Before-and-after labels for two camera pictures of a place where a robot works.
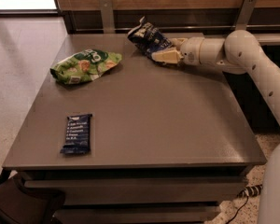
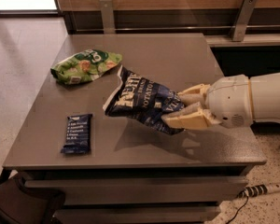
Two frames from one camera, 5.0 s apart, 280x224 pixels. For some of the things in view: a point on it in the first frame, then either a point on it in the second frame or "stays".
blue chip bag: x=148 y=39 → x=143 y=101
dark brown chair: x=17 y=201 stays
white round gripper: x=189 y=51 → x=229 y=102
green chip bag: x=86 y=65 stays
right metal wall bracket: x=246 y=12 stays
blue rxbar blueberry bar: x=77 y=135 stays
